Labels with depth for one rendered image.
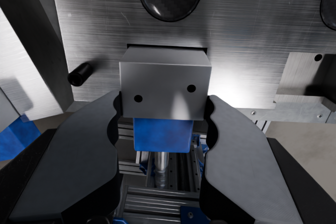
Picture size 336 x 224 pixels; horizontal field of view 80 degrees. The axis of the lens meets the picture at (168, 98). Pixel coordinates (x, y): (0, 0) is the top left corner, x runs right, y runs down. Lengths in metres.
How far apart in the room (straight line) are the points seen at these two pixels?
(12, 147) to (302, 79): 0.28
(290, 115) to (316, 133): 1.29
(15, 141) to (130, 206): 0.34
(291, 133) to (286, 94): 1.32
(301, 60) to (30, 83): 0.24
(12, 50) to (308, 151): 1.64
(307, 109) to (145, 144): 0.22
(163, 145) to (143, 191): 0.40
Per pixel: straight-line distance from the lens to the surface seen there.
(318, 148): 1.70
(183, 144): 0.15
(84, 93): 0.16
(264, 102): 0.17
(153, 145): 0.15
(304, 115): 0.32
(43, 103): 0.23
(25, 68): 0.22
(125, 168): 1.20
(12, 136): 0.25
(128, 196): 0.54
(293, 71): 0.20
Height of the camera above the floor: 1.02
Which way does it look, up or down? 62 degrees down
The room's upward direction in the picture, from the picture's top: 179 degrees counter-clockwise
